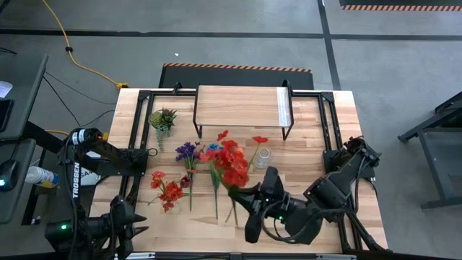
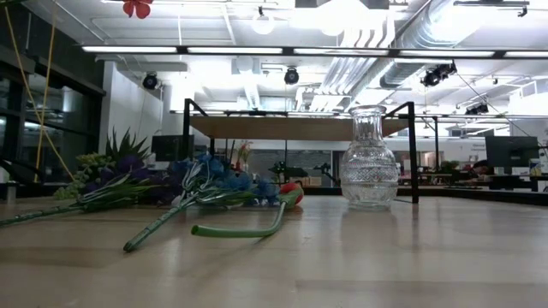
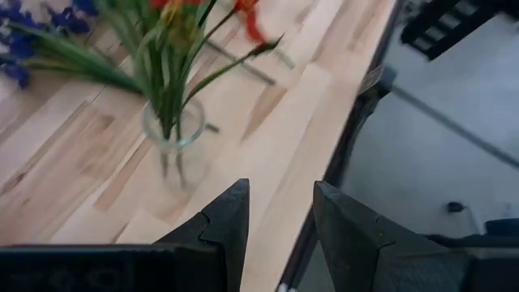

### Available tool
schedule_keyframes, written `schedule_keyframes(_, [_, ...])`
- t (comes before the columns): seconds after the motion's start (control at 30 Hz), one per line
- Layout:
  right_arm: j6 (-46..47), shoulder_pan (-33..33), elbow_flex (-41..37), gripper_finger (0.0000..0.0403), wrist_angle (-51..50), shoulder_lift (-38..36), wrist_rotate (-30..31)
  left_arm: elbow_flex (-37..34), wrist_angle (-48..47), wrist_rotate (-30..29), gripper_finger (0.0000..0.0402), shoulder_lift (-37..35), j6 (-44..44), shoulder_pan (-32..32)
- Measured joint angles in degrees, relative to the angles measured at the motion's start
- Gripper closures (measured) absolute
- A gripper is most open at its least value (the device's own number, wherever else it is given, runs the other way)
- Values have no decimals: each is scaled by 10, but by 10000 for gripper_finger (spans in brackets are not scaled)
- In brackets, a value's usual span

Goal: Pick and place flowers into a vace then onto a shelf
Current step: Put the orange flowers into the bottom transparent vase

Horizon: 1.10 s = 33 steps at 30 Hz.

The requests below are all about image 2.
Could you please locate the wooden shelf with black frame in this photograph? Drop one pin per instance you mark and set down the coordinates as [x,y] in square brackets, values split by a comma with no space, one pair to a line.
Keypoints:
[278,128]

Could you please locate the red artificial flower bunch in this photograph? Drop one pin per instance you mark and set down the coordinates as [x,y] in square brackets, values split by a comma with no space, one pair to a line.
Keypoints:
[138,8]

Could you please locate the black computer monitor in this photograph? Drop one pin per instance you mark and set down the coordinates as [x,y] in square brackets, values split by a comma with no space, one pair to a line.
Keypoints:
[171,147]
[511,152]

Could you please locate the black background robot arm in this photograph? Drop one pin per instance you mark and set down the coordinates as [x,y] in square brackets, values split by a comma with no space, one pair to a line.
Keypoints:
[327,171]
[289,171]

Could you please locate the round white ceiling lamp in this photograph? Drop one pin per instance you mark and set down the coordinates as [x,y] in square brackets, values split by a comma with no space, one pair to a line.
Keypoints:
[263,23]

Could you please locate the green artificial succulent plant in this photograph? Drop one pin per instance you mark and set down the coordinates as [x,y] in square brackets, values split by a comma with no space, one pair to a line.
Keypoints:
[124,147]

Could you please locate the tall patterned glass vase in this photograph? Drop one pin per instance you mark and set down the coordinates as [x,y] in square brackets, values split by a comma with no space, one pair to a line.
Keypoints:
[369,171]

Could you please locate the orange artificial tulip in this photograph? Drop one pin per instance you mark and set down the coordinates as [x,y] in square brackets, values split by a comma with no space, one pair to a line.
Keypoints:
[257,232]

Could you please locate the overhead frame light bar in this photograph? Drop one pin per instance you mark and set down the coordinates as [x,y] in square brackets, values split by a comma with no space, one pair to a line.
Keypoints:
[235,50]

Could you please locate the black ceiling spotlight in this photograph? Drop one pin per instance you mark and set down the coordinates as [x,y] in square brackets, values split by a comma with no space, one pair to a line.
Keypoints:
[291,76]
[150,81]
[436,75]
[477,109]

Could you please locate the black aluminium table frame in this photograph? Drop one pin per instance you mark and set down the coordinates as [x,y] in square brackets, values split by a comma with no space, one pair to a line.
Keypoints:
[471,196]

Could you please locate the purple artificial flower bunch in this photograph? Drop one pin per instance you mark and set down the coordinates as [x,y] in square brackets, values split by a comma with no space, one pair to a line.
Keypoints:
[128,164]

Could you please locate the silver ventilation duct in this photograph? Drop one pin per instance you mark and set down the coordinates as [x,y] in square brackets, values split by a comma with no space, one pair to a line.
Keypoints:
[411,51]

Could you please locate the person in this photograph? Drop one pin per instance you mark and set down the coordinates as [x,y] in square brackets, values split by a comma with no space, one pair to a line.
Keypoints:
[481,167]

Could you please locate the green background plant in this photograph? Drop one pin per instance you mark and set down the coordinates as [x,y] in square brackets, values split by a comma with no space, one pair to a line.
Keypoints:
[450,166]

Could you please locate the background flower arrangement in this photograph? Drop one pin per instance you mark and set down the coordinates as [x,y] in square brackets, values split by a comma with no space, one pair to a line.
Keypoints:
[245,150]

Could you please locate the blue artificial flower bunch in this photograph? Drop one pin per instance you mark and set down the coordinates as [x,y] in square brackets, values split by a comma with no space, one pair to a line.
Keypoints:
[233,181]

